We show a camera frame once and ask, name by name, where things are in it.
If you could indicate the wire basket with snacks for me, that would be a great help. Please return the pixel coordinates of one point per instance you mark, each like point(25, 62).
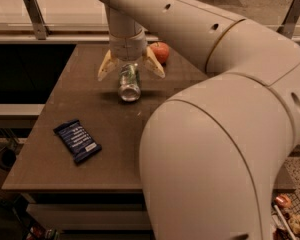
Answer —
point(285, 214)

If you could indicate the metal railing bracket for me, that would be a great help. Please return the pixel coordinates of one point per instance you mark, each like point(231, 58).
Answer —
point(288, 25)
point(40, 29)

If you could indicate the dark round bin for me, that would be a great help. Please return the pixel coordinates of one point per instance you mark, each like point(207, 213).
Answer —
point(7, 159)

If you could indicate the red apple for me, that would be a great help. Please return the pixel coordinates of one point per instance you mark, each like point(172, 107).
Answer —
point(161, 51)

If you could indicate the green soda can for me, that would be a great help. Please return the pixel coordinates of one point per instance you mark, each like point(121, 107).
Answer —
point(129, 88)

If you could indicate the left metal railing bracket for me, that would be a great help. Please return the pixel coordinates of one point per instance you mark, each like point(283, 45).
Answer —
point(40, 29)

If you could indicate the blue snack bar wrapper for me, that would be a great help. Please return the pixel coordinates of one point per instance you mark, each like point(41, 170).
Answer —
point(77, 139)

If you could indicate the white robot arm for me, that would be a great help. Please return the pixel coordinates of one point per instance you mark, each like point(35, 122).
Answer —
point(209, 155)

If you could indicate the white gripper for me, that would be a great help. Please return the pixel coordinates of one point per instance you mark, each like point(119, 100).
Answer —
point(128, 49)

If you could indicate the white drawer under table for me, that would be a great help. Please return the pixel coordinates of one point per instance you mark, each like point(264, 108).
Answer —
point(86, 217)

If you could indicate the right metal railing bracket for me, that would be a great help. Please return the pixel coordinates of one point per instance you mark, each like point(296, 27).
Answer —
point(288, 25)

